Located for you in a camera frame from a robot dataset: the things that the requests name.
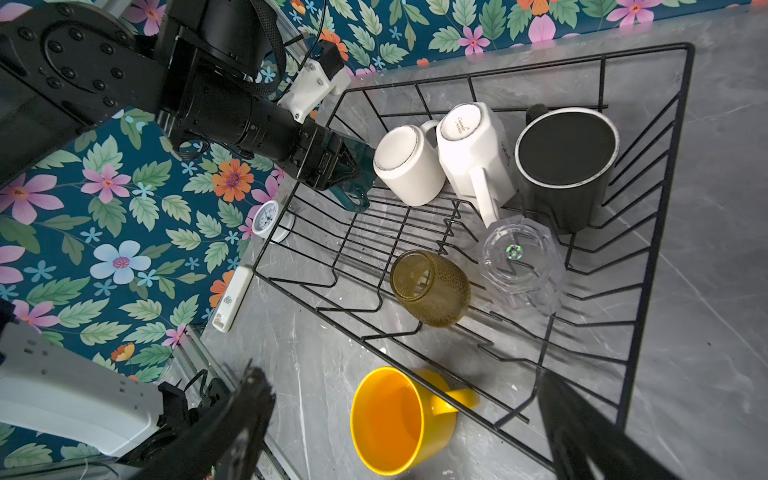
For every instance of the olive green glass cup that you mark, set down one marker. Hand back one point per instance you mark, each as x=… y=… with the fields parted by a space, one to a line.
x=430 y=287

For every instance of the red white mug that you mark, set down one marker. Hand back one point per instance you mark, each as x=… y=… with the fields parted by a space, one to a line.
x=409 y=164

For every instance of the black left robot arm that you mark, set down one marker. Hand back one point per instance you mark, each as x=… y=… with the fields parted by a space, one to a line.
x=66 y=68

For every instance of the white remote control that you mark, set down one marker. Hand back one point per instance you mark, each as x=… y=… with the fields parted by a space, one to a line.
x=228 y=294

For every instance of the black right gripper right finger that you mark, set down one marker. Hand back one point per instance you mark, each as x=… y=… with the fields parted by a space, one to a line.
x=582 y=440

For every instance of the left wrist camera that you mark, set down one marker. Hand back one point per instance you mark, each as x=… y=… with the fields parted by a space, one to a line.
x=322 y=75

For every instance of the black wire dish rack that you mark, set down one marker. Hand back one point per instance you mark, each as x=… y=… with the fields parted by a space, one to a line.
x=335 y=265

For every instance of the yellow mug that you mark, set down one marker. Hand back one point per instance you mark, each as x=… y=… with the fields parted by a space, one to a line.
x=396 y=423

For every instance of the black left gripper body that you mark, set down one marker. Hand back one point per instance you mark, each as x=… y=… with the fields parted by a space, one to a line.
x=324 y=158

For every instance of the black mug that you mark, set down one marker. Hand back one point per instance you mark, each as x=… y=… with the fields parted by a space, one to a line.
x=563 y=158

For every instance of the white alarm clock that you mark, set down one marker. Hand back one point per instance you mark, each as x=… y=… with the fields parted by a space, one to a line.
x=273 y=221

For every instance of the white green mug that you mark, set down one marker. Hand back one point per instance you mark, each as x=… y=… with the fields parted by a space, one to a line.
x=352 y=193

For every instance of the white faceted mug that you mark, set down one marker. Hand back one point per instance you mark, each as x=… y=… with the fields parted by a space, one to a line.
x=473 y=152

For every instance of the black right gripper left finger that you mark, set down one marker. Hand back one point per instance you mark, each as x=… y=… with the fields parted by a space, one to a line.
x=226 y=442

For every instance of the clear glass cup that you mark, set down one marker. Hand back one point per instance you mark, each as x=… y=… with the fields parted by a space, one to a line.
x=521 y=267

